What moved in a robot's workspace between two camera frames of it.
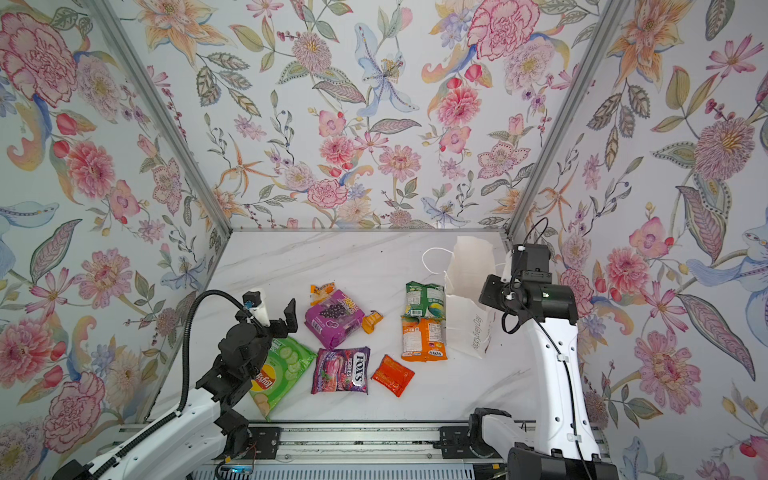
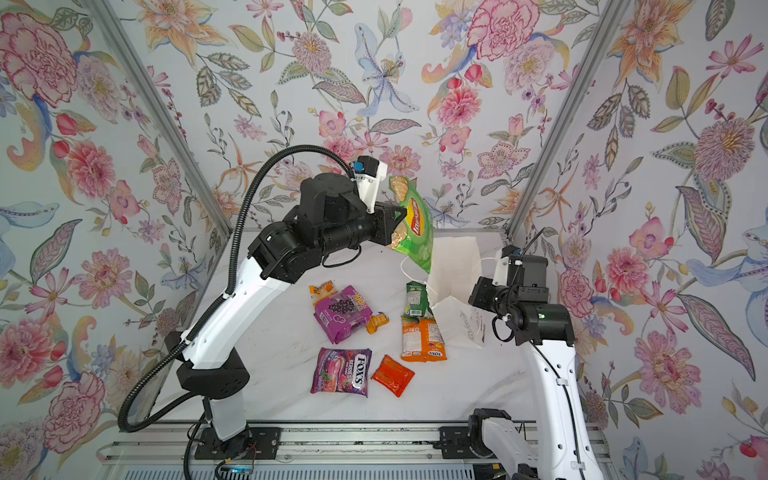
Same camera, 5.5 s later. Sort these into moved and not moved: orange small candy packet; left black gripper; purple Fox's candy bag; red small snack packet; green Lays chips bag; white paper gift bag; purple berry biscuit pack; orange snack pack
Moved: left black gripper; purple berry biscuit pack; white paper gift bag; green Lays chips bag
Not moved: purple Fox's candy bag; red small snack packet; orange small candy packet; orange snack pack
